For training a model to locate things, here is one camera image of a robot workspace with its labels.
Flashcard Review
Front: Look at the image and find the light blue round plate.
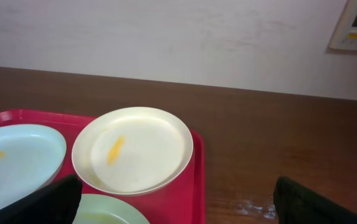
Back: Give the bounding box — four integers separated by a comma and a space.
0, 124, 67, 209

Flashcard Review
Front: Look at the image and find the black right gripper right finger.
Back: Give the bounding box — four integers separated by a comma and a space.
273, 176, 357, 224

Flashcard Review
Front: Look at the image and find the light green round plate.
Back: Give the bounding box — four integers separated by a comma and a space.
73, 194, 150, 224

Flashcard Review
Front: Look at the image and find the red plastic tray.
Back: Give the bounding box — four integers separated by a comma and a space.
0, 110, 205, 224

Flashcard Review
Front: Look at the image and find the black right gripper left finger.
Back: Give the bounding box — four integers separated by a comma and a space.
0, 174, 83, 224

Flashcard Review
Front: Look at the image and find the cream round plate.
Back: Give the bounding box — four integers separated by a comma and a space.
71, 106, 194, 196

